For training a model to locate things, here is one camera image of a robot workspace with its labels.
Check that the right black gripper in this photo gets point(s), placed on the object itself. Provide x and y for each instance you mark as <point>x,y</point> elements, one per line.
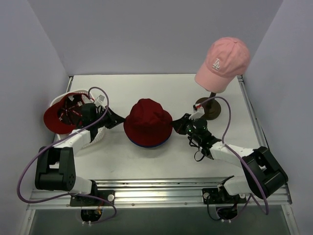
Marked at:
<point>184,124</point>

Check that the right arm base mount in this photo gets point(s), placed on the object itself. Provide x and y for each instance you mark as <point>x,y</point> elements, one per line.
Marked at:
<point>229,209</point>

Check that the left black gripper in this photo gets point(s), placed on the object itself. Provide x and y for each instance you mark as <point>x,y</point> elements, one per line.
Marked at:
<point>109,120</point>

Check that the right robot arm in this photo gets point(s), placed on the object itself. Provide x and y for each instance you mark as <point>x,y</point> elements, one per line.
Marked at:
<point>263,175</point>

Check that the red cap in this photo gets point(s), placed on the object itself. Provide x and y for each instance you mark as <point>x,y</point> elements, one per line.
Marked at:
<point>65,111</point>

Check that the pink baseball cap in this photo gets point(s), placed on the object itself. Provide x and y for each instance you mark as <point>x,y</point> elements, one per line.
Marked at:
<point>227,58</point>

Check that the cream mannequin head stand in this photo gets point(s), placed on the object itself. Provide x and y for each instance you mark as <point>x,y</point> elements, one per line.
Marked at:
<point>212,110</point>

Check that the dark red knit hat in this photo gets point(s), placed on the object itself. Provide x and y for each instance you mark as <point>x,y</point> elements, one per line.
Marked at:
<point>148,123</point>

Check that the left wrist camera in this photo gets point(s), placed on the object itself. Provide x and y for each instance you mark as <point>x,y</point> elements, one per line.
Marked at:
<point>100,101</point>

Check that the aluminium mounting rail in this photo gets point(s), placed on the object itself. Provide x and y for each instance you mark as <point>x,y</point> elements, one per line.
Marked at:
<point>179,192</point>

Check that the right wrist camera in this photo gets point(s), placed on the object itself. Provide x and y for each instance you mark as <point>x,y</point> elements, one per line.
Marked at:
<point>198,112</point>

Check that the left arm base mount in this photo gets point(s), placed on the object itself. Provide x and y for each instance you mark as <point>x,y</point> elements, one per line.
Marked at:
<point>95,208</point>

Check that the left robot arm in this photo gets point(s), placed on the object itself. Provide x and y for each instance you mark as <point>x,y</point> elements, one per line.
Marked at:
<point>56,166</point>

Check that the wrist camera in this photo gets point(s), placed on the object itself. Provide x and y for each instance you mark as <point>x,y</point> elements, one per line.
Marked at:
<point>100,101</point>
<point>198,112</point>

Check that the blue bucket hat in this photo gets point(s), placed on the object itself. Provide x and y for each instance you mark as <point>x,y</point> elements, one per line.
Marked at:
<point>149,146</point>

